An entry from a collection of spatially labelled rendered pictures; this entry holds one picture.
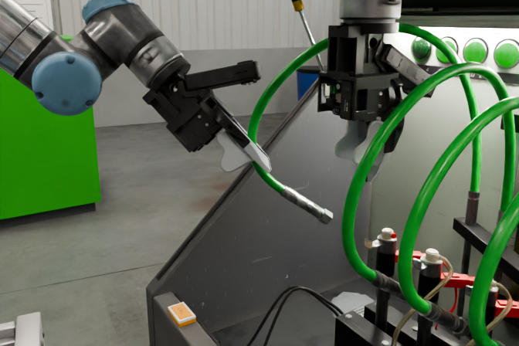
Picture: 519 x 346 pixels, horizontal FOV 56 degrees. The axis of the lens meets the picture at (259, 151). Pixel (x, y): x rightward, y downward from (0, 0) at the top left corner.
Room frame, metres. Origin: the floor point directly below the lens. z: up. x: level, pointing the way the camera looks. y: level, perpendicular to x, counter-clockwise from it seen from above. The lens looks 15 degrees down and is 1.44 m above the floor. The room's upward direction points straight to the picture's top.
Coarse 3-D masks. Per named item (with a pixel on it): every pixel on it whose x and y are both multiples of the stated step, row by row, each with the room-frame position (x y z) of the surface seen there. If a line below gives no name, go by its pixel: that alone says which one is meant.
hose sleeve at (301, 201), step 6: (282, 192) 0.71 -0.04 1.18; (288, 192) 0.71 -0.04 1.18; (294, 192) 0.72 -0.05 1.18; (288, 198) 0.71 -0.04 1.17; (294, 198) 0.71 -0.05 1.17; (300, 198) 0.72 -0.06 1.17; (306, 198) 0.72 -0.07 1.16; (300, 204) 0.72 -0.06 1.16; (306, 204) 0.72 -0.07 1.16; (312, 204) 0.72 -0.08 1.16; (306, 210) 0.72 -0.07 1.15; (312, 210) 0.72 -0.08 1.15; (318, 210) 0.72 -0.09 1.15; (318, 216) 0.72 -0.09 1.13
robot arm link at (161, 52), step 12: (144, 48) 0.72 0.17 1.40; (156, 48) 0.73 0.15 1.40; (168, 48) 0.74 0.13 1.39; (132, 60) 0.73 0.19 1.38; (144, 60) 0.72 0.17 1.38; (156, 60) 0.72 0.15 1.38; (168, 60) 0.72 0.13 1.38; (132, 72) 0.74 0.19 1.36; (144, 72) 0.72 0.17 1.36; (156, 72) 0.72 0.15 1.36; (144, 84) 0.73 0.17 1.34
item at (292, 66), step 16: (400, 32) 0.75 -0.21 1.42; (416, 32) 0.75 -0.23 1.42; (320, 48) 0.72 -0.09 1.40; (448, 48) 0.75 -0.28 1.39; (288, 64) 0.72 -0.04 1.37; (272, 80) 0.72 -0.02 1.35; (464, 80) 0.76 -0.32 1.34; (272, 96) 0.71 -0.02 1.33; (256, 112) 0.71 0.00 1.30; (256, 128) 0.71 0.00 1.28; (480, 144) 0.77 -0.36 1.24; (480, 160) 0.77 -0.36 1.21; (272, 176) 0.72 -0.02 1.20
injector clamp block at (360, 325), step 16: (368, 304) 0.72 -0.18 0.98; (336, 320) 0.68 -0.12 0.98; (352, 320) 0.67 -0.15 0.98; (368, 320) 0.70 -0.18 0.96; (400, 320) 0.67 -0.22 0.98; (336, 336) 0.68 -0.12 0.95; (352, 336) 0.65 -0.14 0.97; (368, 336) 0.63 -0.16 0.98; (384, 336) 0.63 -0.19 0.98; (400, 336) 0.65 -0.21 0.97; (416, 336) 0.63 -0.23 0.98
